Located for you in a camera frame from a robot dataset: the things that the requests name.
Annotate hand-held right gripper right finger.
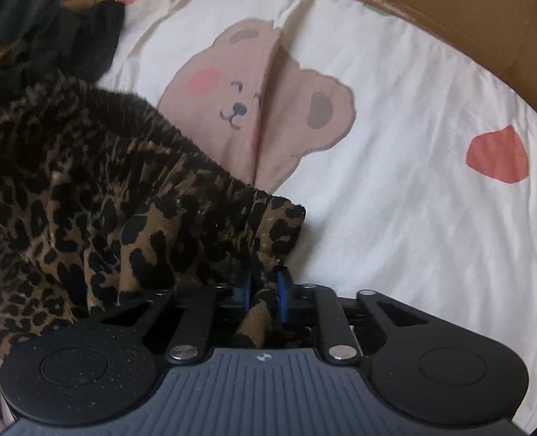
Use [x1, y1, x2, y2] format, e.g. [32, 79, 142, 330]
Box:
[275, 268, 433, 365]

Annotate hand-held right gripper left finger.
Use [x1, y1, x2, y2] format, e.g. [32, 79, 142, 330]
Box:
[98, 272, 253, 364]

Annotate leopard print pants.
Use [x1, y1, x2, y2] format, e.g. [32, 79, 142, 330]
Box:
[0, 73, 308, 359]

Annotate white bear printed blanket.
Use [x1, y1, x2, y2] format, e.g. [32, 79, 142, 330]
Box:
[87, 0, 537, 434]

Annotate black garment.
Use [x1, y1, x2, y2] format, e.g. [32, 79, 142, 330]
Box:
[0, 0, 126, 87]

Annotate brown cardboard sheet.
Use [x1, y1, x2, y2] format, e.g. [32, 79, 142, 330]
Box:
[245, 0, 537, 123]

